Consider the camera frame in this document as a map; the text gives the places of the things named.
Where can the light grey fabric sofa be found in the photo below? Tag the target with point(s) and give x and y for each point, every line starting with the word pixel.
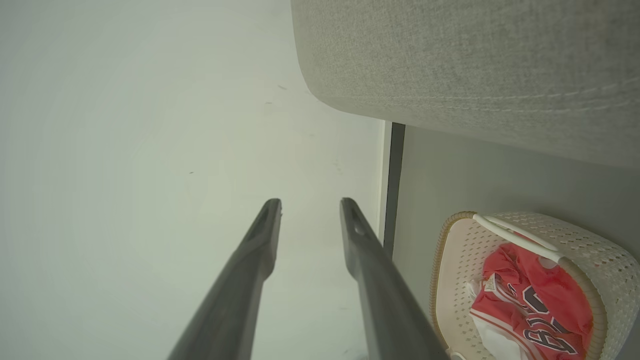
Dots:
pixel 475 65

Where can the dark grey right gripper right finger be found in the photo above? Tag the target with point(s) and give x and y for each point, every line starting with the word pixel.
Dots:
pixel 385 300

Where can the red basketball jersey black lettering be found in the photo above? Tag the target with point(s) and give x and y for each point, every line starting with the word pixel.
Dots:
pixel 550 295

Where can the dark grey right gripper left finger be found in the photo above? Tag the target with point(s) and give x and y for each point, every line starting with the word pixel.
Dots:
pixel 235 290

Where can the cream perforated laundry basket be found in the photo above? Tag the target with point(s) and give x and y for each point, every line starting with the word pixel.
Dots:
pixel 595 250

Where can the white cloth garment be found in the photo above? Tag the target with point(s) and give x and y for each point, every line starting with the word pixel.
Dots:
pixel 495 342

